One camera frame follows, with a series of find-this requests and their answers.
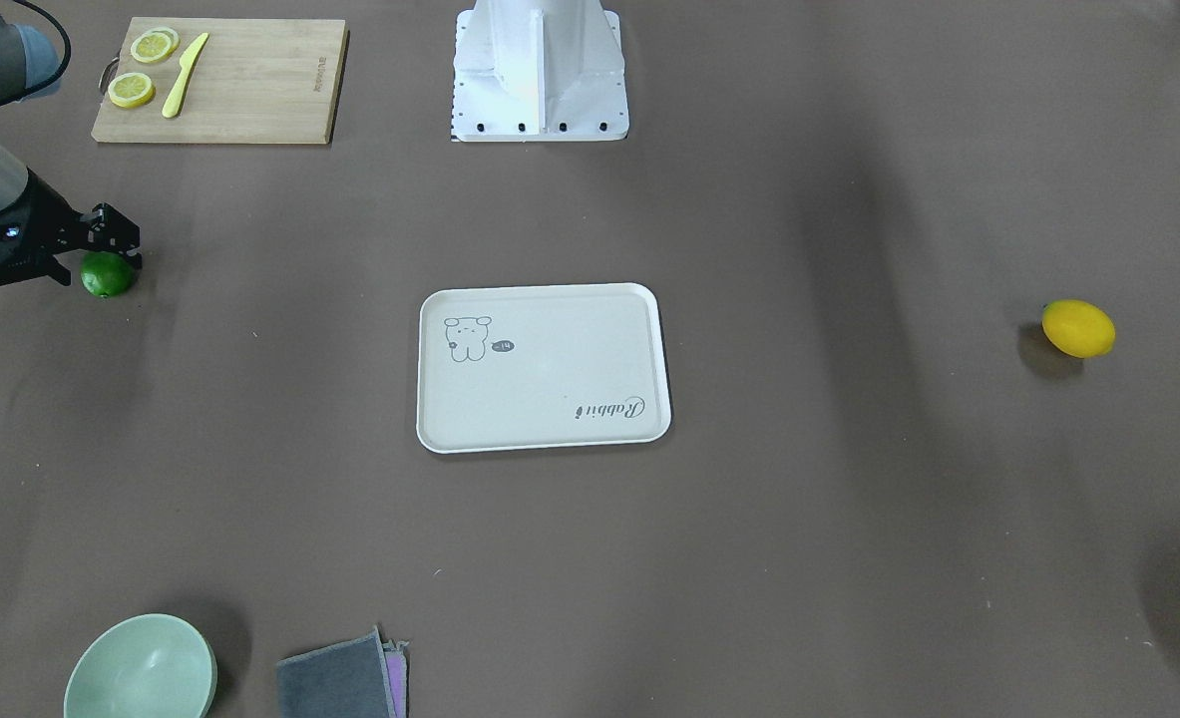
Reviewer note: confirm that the yellow plastic knife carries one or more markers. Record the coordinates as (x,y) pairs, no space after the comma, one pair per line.
(174,101)

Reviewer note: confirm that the lemon slice beside knife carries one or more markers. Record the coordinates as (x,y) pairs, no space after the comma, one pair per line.
(155,45)

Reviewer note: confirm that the white rabbit tray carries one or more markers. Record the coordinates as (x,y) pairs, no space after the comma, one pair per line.
(537,367)

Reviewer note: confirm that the purple cloth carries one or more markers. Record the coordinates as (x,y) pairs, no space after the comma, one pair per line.
(397,669)

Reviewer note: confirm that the green lime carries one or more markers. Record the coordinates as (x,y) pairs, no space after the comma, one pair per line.
(106,275)

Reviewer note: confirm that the bamboo cutting board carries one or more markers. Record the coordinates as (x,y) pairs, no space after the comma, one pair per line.
(255,82)

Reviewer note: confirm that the yellow lemon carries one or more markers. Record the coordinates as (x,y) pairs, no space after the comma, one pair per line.
(1077,328)

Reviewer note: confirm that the grey folded cloth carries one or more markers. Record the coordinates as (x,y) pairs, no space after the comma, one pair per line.
(347,679)

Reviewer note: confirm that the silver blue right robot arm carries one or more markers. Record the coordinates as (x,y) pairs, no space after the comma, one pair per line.
(35,53)

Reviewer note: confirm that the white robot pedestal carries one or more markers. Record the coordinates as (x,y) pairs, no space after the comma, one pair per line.
(538,71)

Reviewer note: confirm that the green ceramic bowl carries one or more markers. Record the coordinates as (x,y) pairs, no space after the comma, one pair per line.
(155,665)

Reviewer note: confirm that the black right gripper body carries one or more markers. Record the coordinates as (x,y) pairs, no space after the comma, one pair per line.
(48,225)

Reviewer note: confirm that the lemon slice near handle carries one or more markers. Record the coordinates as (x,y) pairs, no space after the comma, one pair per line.
(130,90)

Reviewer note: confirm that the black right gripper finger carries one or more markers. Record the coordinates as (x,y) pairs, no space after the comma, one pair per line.
(51,267)
(103,228)

